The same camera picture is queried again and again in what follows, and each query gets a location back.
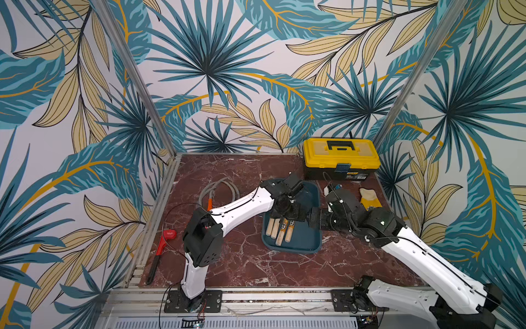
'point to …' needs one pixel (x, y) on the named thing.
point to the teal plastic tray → (305, 239)
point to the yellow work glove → (369, 198)
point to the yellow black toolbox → (340, 159)
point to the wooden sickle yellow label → (279, 241)
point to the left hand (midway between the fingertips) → (293, 219)
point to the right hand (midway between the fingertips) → (316, 216)
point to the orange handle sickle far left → (200, 199)
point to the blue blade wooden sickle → (275, 228)
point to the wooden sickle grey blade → (268, 230)
